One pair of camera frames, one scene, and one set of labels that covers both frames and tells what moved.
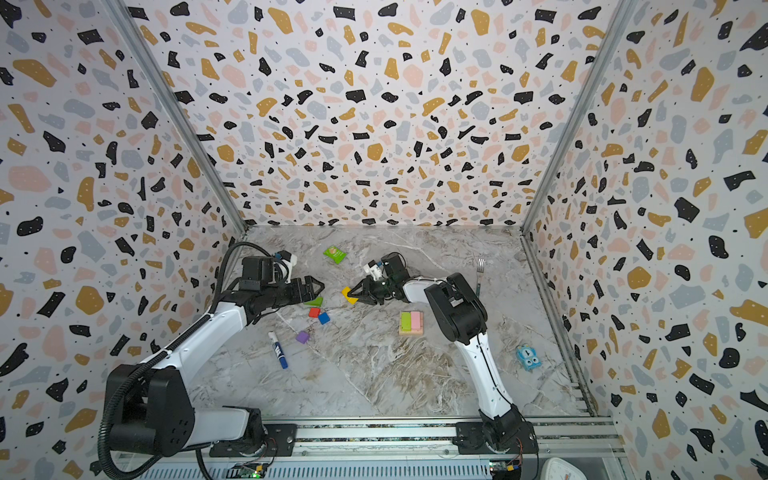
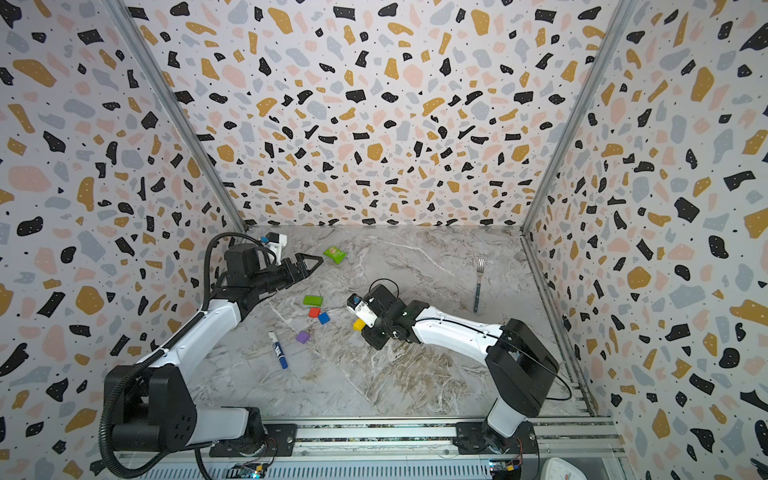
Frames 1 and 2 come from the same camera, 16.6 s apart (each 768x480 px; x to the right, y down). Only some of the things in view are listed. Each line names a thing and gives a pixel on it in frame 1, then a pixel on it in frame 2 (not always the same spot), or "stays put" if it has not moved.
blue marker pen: x=277 y=348 stays put
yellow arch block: x=345 y=294 to x=358 y=325
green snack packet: x=334 y=253 stays put
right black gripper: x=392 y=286 to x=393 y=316
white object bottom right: x=557 y=468 stays put
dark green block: x=317 y=302 stays put
